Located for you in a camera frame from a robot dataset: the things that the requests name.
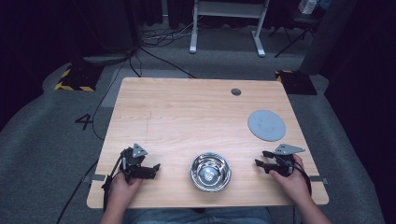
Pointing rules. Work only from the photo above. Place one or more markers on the black folding stand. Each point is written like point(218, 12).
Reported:
point(295, 25)

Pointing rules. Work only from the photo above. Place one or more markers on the person's right hand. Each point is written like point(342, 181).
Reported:
point(292, 183)

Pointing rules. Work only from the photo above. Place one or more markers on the person's blue jeans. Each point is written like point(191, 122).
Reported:
point(199, 216)

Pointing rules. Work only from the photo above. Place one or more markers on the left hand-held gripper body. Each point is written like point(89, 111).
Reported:
point(134, 159)

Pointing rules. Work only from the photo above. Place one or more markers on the black yellow striped base plate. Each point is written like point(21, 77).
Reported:
point(295, 82)
point(79, 79)

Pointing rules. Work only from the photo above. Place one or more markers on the grey tape strip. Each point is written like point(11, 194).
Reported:
point(319, 179)
point(97, 178)

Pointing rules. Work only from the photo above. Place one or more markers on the white desk frame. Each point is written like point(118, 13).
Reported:
point(229, 12)

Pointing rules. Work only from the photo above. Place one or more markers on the person's left hand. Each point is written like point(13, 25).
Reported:
point(122, 190)

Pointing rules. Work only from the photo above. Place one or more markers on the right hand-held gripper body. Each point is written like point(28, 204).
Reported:
point(285, 161)

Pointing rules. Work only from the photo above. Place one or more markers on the grey round mat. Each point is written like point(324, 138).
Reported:
point(266, 125)

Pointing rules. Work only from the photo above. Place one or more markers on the stainless steel bowl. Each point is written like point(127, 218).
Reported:
point(210, 171)

